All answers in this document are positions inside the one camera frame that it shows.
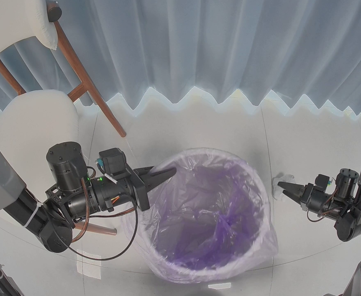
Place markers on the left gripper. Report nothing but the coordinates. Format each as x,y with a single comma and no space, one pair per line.
122,193

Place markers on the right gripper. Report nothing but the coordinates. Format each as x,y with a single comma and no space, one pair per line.
320,203

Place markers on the purple plastic bag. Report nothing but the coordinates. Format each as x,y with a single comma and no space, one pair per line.
205,214

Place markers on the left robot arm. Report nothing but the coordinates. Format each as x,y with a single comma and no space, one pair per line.
54,233

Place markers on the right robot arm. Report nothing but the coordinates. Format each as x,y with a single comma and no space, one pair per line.
350,227

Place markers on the crumpled white paper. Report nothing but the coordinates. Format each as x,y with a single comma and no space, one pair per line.
276,190

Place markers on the pale blue curtain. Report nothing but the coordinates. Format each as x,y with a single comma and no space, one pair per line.
199,42

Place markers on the white chair with wooden legs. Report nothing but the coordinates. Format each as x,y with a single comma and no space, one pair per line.
8,17

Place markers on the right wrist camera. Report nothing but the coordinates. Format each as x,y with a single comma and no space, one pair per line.
322,180

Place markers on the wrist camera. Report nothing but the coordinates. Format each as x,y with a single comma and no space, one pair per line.
114,162
322,180

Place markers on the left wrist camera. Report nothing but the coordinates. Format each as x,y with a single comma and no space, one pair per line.
114,162

